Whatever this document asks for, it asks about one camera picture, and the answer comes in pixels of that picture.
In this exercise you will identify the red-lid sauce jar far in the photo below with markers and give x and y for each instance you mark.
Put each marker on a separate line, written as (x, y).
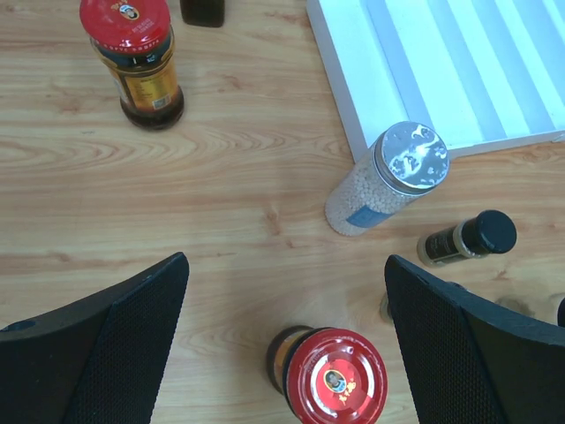
(135, 41)

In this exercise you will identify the white divided tray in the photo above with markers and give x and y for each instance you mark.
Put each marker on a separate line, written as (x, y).
(485, 75)

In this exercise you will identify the oil bottle with dark sauce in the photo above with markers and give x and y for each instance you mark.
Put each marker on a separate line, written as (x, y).
(203, 13)

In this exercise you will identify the tall jar white beads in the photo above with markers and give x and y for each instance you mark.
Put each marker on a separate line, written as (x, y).
(406, 162)

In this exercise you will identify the red-lid sauce jar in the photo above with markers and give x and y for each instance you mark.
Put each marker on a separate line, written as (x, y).
(328, 375)
(135, 41)

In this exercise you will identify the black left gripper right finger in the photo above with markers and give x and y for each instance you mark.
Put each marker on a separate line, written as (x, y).
(469, 360)

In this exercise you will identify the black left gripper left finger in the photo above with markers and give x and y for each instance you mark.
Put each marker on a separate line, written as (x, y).
(100, 359)

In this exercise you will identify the red-lid sauce jar near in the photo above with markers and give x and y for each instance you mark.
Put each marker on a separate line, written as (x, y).
(328, 375)

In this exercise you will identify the small black-cap spice bottle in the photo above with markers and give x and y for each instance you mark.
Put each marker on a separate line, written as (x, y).
(490, 232)

